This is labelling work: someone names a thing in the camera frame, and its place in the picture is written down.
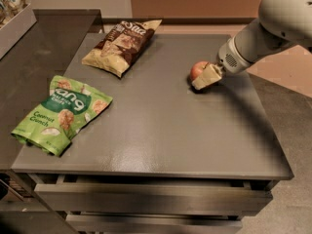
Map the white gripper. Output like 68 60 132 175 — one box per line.
191 37 251 91

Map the brown and cream chip bag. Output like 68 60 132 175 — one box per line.
82 19 162 78

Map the upper grey drawer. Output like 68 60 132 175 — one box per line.
35 179 272 216

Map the red apple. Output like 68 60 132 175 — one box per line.
189 61 210 81

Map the grey drawer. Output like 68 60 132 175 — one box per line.
35 179 272 216
66 214 242 234

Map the grey tray with snack bags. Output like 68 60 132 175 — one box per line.
0 0 37 59

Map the lower grey drawer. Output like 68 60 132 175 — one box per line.
66 214 242 234

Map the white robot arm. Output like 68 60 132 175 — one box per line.
190 0 312 91

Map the green rice chip bag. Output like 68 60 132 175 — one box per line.
12 75 113 156

